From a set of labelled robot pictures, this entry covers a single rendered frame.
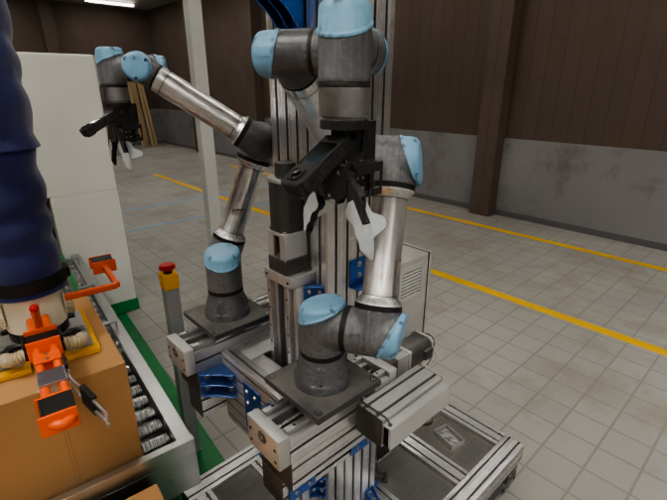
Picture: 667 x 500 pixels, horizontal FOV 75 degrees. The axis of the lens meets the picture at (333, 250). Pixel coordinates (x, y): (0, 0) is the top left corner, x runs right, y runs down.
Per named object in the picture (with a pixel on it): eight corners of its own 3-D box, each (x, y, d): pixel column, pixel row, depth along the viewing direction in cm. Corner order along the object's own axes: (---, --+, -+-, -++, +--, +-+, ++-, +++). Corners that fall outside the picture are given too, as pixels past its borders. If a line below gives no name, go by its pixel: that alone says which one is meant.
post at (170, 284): (185, 448, 227) (157, 272, 192) (197, 441, 231) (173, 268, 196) (189, 456, 222) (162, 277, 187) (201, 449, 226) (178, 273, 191)
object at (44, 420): (38, 417, 100) (33, 399, 98) (74, 404, 104) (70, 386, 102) (42, 438, 94) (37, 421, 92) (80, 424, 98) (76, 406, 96)
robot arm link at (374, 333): (347, 347, 115) (370, 140, 114) (405, 357, 110) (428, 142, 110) (335, 357, 103) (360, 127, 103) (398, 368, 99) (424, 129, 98)
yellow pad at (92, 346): (53, 319, 163) (50, 308, 161) (83, 312, 169) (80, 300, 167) (66, 362, 138) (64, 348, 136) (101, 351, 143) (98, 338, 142)
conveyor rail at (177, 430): (75, 278, 331) (70, 255, 324) (83, 276, 334) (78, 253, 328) (185, 483, 160) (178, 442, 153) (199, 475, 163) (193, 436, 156)
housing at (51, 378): (38, 388, 110) (34, 373, 109) (68, 378, 114) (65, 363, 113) (41, 403, 105) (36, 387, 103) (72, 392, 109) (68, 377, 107)
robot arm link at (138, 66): (270, 174, 133) (110, 76, 115) (268, 167, 143) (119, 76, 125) (291, 140, 131) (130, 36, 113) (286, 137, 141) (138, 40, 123)
